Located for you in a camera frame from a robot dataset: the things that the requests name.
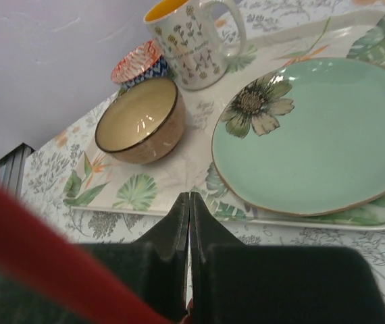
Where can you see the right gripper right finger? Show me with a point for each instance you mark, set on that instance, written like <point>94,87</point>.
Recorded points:
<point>233,282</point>

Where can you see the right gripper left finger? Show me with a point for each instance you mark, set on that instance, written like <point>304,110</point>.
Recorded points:
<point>153,268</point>

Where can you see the red black headphones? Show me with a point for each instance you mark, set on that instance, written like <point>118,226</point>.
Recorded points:
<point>30,251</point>

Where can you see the floral white serving tray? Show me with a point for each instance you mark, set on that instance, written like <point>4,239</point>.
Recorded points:
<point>293,134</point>

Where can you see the beige bowl dark rim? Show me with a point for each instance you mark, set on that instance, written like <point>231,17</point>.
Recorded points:
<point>143,124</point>

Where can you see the floral tablecloth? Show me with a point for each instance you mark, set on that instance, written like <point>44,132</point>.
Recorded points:
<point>60,189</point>

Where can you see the green flower plate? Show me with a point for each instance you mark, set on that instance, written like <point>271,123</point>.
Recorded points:
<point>305,139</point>

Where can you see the red patterned small bowl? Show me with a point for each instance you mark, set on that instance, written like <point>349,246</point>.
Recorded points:
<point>144,62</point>

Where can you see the white mug yellow inside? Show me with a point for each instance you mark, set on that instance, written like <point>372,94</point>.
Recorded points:
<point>186,34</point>

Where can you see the aluminium frame rail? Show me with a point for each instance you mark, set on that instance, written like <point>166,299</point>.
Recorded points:
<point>12,169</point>

